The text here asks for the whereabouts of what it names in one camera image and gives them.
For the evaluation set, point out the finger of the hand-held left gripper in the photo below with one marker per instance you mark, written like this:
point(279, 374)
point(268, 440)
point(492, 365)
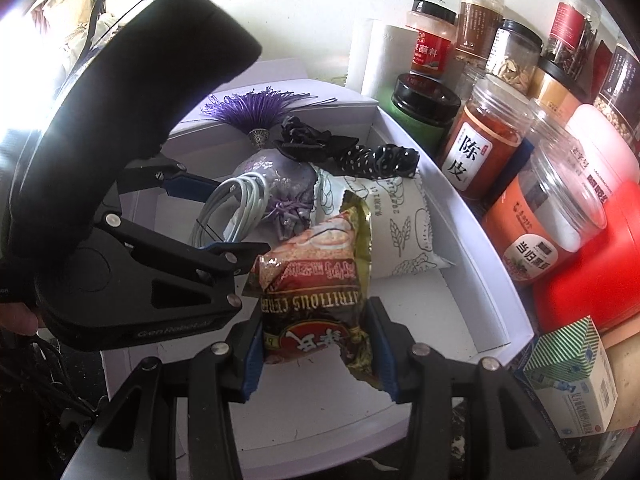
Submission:
point(190, 186)
point(215, 256)

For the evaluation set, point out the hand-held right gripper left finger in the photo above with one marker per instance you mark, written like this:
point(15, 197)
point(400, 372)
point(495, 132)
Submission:
point(252, 370)

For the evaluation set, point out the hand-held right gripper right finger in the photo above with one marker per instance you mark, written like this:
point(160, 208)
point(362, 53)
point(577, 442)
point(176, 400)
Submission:
point(385, 360)

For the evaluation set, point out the white gift box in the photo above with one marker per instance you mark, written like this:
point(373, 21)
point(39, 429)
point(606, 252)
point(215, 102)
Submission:
point(300, 425)

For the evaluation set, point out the red cereal snack packet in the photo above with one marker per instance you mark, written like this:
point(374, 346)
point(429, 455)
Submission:
point(315, 280)

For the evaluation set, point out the person's left hand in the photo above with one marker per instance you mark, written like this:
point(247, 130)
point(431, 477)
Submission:
point(17, 317)

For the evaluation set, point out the purple tasselled sachet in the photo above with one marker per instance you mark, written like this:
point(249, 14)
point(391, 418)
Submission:
point(280, 170)

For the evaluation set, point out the black scrunchie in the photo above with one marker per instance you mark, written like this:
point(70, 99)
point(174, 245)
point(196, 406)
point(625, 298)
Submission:
point(300, 137)

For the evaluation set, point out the white printed snack packet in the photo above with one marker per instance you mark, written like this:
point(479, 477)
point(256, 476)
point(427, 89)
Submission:
point(400, 230)

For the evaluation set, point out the clear jar orange label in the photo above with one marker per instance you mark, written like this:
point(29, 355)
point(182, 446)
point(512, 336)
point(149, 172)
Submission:
point(530, 240)

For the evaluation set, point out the green striped medicine box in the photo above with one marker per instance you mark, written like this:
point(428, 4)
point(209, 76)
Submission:
point(575, 390)

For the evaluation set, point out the white paper roll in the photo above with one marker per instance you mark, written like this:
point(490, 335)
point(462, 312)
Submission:
point(387, 60)
point(356, 55)

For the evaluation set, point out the red lidded container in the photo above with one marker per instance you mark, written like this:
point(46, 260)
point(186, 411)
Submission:
point(590, 280)

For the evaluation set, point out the orange peel jar white label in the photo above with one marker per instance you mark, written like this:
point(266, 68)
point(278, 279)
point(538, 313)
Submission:
point(480, 150)

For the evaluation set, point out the green jar black lid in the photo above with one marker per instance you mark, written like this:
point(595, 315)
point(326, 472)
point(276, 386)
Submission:
point(425, 95)

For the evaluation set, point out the red seasoning jar black lid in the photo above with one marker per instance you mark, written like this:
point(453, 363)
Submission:
point(430, 45)

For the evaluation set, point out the empty clear jar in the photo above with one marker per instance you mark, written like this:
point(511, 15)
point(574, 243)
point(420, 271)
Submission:
point(547, 125)

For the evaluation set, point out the small clear jar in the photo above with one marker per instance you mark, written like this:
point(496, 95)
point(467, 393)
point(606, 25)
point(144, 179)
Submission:
point(470, 80)

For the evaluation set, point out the pink plastic bottle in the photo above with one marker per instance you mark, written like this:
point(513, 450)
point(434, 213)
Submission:
point(600, 140)

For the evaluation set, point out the orange powder jar black lid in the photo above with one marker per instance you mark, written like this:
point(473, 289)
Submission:
point(552, 92)

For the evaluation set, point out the seed jar black lid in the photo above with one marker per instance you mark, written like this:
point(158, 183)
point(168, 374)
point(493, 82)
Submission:
point(510, 65)

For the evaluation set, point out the clear jar brown label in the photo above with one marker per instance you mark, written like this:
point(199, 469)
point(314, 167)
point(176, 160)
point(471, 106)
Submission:
point(475, 25)

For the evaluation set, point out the bean jar dark red label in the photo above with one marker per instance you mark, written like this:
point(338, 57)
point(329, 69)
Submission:
point(622, 85)

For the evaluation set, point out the tall jar red label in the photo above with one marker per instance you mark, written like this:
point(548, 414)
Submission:
point(570, 20)

